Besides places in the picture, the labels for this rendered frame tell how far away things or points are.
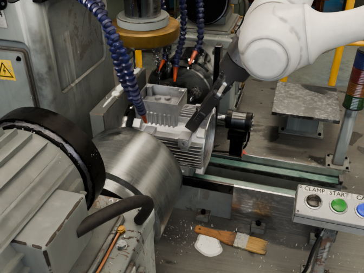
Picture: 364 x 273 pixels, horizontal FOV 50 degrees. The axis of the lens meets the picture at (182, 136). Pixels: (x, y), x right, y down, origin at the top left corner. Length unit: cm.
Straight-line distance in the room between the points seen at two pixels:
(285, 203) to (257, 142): 46
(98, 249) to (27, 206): 17
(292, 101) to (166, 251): 79
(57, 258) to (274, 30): 45
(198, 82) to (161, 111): 26
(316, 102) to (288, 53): 96
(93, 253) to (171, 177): 31
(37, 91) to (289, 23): 63
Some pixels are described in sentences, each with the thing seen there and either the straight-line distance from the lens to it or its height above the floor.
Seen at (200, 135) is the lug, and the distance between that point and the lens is 101.
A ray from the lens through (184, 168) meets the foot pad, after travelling 106.
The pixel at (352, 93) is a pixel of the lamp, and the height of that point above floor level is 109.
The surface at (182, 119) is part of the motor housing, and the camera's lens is 105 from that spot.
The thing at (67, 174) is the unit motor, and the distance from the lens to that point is 54.
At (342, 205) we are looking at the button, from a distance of 88.
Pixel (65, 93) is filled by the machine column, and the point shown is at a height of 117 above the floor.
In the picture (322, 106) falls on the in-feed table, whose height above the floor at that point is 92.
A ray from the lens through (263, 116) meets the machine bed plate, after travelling 168.
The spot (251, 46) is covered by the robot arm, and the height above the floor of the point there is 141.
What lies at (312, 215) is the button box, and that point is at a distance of 87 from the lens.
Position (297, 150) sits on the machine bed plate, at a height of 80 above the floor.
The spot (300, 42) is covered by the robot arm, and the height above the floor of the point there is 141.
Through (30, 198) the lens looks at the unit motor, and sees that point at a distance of 49.
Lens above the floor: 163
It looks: 33 degrees down
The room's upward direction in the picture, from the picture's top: straight up
